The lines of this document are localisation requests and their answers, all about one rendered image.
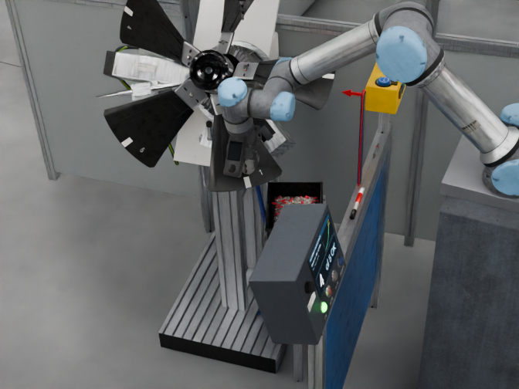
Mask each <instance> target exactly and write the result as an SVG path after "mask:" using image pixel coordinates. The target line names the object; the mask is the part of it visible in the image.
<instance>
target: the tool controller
mask: <svg viewBox="0 0 519 389"><path fill-rule="evenodd" d="M339 255H340V256H341V257H342V259H343V260H344V256H343V252H342V250H341V246H340V242H339V240H338V235H337V233H336V230H335V227H334V223H333V220H332V217H331V213H330V209H329V207H328V204H326V203H325V204H302V205H284V206H283V208H282V210H281V212H280V215H279V217H278V219H277V220H276V223H275V225H274V226H273V230H272V232H271V233H270V236H269V238H268V239H267V242H266V244H265V246H264V248H263V250H262V253H261V255H260V257H259V259H258V261H257V263H256V266H255V268H254V270H253V272H252V274H251V276H250V278H249V284H250V287H251V289H252V291H253V295H254V297H255V299H256V302H257V305H258V307H259V311H260V312H261V315H262V317H263V320H264V323H265V324H266V328H267V330H268V333H269V335H270V338H271V340H272V342H273V343H286V344H306V345H318V344H319V341H320V338H321V335H322V333H323V330H324V326H325V323H326V322H327V318H328V315H329V312H330V311H331V307H332V304H333V302H334V298H335V296H336V293H337V290H338V287H339V285H340V282H341V278H342V276H343V274H344V270H345V267H346V263H345V260H344V263H343V265H342V266H341V267H338V256H339ZM321 265H322V267H323V270H324V274H325V276H326V280H327V283H326V286H325V287H324V291H323V293H322V296H321V295H320V292H319V289H318V287H317V283H316V278H317V274H318V273H319V270H320V267H321ZM333 270H335V271H336V272H337V273H338V279H337V280H336V282H333V281H332V272H333ZM327 286H331V288H332V289H333V293H332V295H331V297H327V294H326V288H327ZM322 301H325V303H326V304H327V310H326V311H325V313H321V302H322Z"/></svg>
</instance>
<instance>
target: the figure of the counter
mask: <svg viewBox="0 0 519 389"><path fill-rule="evenodd" d="M316 283H317V287H318V289H319V292H320V295H321V296H322V293H323V291H324V287H325V286H326V283H327V280H326V276H325V274H324V270H323V267H322V265H321V267H320V270H319V273H318V274H317V278H316Z"/></svg>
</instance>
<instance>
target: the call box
mask: <svg viewBox="0 0 519 389"><path fill-rule="evenodd" d="M380 76H381V77H383V76H384V75H383V73H382V72H381V71H380V69H379V68H378V65H377V63H376V64H375V67H374V69H373V71H372V73H371V76H370V78H369V80H368V83H367V85H366V89H365V91H366V100H365V110H369V111H375V112H380V113H390V114H396V112H397V110H398V108H399V104H400V102H401V99H402V96H401V98H400V99H399V89H400V87H401V85H402V83H400V82H398V85H397V86H393V85H392V80H391V82H390V84H389V85H387V86H381V85H379V84H378V78H380ZM384 77H386V76H384ZM404 91H405V88H404V90H403V92H402V95H403V93H404Z"/></svg>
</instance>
